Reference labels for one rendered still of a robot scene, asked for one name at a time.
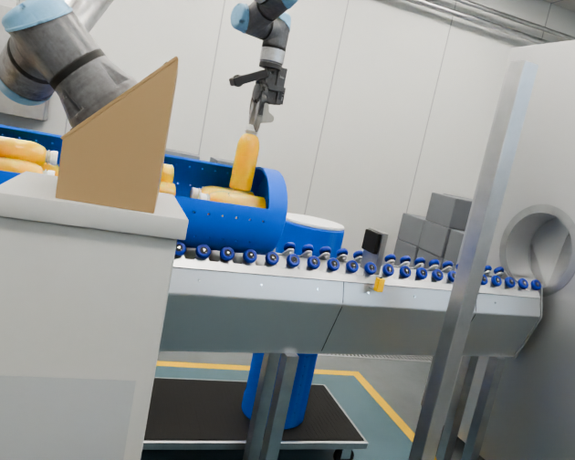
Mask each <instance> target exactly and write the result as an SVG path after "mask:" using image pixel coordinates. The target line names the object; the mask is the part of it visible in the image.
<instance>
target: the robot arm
mask: <svg viewBox="0 0 575 460"><path fill-rule="evenodd" d="M113 1H114V0H26V1H25V2H23V3H21V4H19V5H17V6H15V7H14V8H12V9H11V10H10V11H8V12H7V13H6V14H5V15H4V16H3V18H2V25H3V26H4V28H5V31H6V32H8V33H9V35H10V37H9V38H8V40H7V42H6V44H5V46H4V48H3V50H2V52H1V54H0V91H1V92H2V93H3V94H4V95H5V96H7V97H8V98H9V99H11V100H12V101H14V102H16V103H19V104H22V105H27V106H36V105H40V104H42V103H44V102H45V101H47V100H49V99H50V98H51V97H52V95H53V93H54V92H56V93H57V94H58V96H59V98H60V101H61V103H62V106H63V108H64V111H65V112H66V115H67V117H68V121H69V124H70V126H71V127H72V128H73V127H74V128H75V127H76V126H77V125H79V124H80V123H81V122H82V121H84V120H85V119H87V118H88V117H90V116H91V115H93V114H94V113H95V112H97V111H98V110H100V109H102V108H103V107H104V106H106V105H107V104H109V103H110V102H111V101H113V100H114V99H116V98H117V97H118V96H119V95H121V94H122V93H124V92H125V91H127V90H128V89H130V88H131V87H133V86H134V85H135V84H137V83H138V82H137V81H136V80H135V79H134V78H132V77H131V76H130V75H128V74H127V73H126V72H125V71H123V70H122V69H121V68H119V67H118V66H116V65H115V64H114V63H112V62H111V61H110V60H109V59H108V57H107V56H106V55H105V54H104V52H103V51H102V49H101V48H100V47H99V45H98V44H97V42H96V41H95V40H94V38H93V37H92V36H91V34H90V33H89V32H90V30H91V29H92V28H93V27H94V26H95V25H96V23H97V22H98V21H99V19H100V18H101V17H102V15H103V14H104V13H105V11H106V10H107V9H108V7H109V6H110V5H111V3H112V2H113ZM297 1H298V0H254V2H253V3H252V4H251V5H248V4H243V3H239V4H237V5H236V6H235V7H234V8H233V11H232V13H231V18H230V19H231V25H232V27H233V28H234V29H236V30H238V31H240V32H242V33H243V34H248V35H250V36H252V37H256V38H259V39H261V40H263V42H262V48H261V53H260V59H259V60H260V61H259V66H260V67H261V68H264V69H262V70H258V71H255V72H251V73H247V74H244V75H238V74H237V75H234V76H233V77H232V78H230V79H229V82H230V86H232V87H233V86H235V87H241V86H242V85H243V84H246V83H249V82H252V81H256V84H255V86H254V89H253V93H252V98H251V101H250V108H249V124H251V125H253V126H254V129H255V132H258V130H259V127H260V123H268V122H273V121H274V116H273V115H272V114H271V113H269V111H268V110H269V106H268V105H270V104H271V105H281V104H282V105H283V101H284V97H285V91H286V88H284V86H285V81H286V76H287V71H288V69H287V68H282V66H283V64H284V58H285V54H286V48H287V43H288V34H289V32H290V25H291V16H290V14H288V13H286V11H287V10H288V9H290V8H291V7H292V6H293V5H294V4H295V3H296V2H297ZM282 97H283V99H282Z"/></svg>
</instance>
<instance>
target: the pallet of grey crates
mask: <svg viewBox="0 0 575 460"><path fill-rule="evenodd" d="M472 202H473V199H471V198H466V197H462V196H457V195H451V194H447V193H443V194H441V193H432V195H431V199H430V203H429V206H428V210H427V214H426V216H421V215H416V214H406V213H403V214H402V221H401V224H400V229H399V233H398V236H397V240H396V244H395V248H394V252H393V254H394V255H395V256H396V259H395V263H394V266H399V265H400V264H401V263H400V258H401V257H403V256H409V257H410V258H411V262H410V265H409V267H414V266H415V264H414V260H415V259H416V258H419V257H423V258H424V259H425V263H424V267H423V268H429V265H428V263H429V262H430V261H431V260H433V259H438V260H439V265H438V268H437V269H440V270H442V269H443V267H442V264H443V262H445V261H452V262H453V266H452V270H451V271H455V266H456V263H457V259H458V256H459V252H460V248H461V244H462V241H463V237H464V233H465V227H466V224H467V220H468V216H469V213H470V209H471V205H472Z"/></svg>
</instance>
